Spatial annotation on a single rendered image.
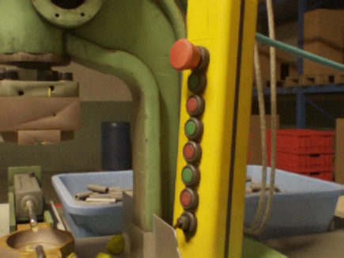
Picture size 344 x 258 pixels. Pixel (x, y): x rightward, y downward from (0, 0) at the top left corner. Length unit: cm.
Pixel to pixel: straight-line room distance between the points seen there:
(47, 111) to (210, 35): 22
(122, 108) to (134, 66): 846
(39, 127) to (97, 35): 15
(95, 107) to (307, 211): 809
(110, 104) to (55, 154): 139
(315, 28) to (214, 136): 636
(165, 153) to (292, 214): 41
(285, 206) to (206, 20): 47
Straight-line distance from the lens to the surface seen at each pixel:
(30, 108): 53
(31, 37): 58
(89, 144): 897
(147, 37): 63
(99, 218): 82
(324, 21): 692
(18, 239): 68
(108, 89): 901
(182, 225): 60
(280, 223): 97
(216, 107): 58
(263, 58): 819
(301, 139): 434
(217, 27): 60
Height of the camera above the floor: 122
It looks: 3 degrees down
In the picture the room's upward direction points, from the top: straight up
